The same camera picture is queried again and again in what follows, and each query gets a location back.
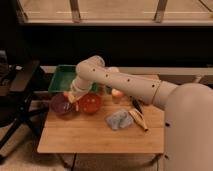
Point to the black handled knife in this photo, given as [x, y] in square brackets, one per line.
[137, 105]

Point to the black office chair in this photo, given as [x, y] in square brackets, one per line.
[16, 95]

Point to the blue grey cloth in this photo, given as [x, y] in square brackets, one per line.
[119, 119]

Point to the red yellow apple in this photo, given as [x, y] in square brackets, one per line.
[116, 93]

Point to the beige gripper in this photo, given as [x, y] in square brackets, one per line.
[73, 96]

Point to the yellow banana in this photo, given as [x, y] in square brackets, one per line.
[139, 118]

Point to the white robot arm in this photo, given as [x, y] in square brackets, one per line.
[188, 132]

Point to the red bowl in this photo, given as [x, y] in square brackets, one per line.
[90, 103]

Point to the purple bowl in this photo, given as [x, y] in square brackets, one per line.
[61, 105]

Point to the green plastic tray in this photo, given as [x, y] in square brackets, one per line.
[62, 78]

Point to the wooden folding table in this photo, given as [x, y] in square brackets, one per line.
[82, 133]

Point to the white cup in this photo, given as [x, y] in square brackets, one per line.
[113, 69]

